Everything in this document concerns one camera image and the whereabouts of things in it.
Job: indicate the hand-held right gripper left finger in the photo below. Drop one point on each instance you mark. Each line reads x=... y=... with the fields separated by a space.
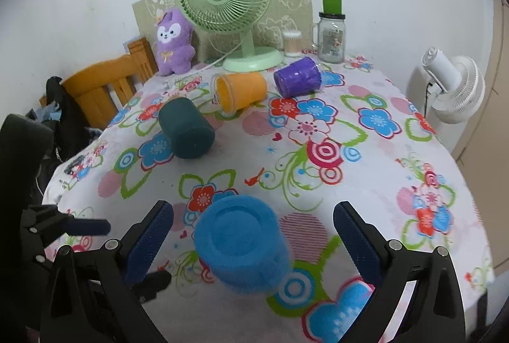
x=148 y=245

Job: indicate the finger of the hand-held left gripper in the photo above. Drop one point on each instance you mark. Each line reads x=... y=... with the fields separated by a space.
x=155 y=284
x=89 y=227

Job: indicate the orange cup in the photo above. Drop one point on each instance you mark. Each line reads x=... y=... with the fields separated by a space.
x=244 y=88

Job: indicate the glass jar with black lid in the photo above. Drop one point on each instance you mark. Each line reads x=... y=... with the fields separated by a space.
x=331 y=43

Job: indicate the white fan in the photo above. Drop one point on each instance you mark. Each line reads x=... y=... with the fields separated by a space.
x=457 y=88

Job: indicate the floral tablecloth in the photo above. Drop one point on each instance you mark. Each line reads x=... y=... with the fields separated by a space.
x=377 y=184

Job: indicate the purple plush toy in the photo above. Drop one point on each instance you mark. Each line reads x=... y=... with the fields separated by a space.
x=174 y=45

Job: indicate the black bag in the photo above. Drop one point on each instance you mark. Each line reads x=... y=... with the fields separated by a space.
x=69 y=116

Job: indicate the dark green cup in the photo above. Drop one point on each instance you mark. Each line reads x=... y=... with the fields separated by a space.
x=186 y=128

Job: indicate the cotton swab container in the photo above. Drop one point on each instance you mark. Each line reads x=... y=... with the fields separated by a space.
x=292 y=45

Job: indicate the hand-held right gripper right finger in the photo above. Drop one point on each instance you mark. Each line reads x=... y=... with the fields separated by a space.
x=356 y=245

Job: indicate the blue cup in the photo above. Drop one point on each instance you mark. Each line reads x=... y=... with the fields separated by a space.
x=242 y=243

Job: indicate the purple cup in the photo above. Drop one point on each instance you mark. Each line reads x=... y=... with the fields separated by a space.
x=298 y=77

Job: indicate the wooden chair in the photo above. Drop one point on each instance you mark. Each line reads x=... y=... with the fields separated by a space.
x=99 y=82

